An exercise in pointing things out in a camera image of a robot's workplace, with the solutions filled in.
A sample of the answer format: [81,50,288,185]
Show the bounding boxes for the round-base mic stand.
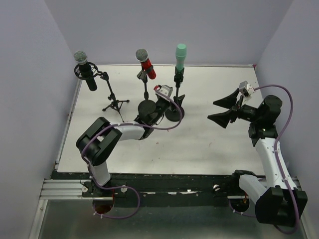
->
[165,67,185,122]
[137,67,156,116]

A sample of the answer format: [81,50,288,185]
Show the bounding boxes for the black tripod mic stand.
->
[89,62,130,122]

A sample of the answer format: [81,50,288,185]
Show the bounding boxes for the teal green microphone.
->
[175,43,187,72]

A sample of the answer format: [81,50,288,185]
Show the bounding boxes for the red glitter microphone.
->
[135,49,157,80]

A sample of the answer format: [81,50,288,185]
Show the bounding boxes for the black glitter microphone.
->
[73,50,97,91]

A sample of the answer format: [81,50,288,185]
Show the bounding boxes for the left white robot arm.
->
[76,93,182,187]

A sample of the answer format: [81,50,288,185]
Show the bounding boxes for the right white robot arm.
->
[207,89,308,227]

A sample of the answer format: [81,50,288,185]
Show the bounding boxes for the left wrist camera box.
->
[154,85,173,99]

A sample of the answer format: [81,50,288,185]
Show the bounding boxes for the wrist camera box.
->
[154,85,173,99]
[239,81,255,99]

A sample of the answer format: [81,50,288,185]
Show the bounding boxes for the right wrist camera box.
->
[239,81,255,99]

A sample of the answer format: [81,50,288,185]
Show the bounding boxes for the black front mounting rail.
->
[51,171,249,208]

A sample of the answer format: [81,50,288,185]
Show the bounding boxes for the aluminium frame profile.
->
[27,65,87,239]

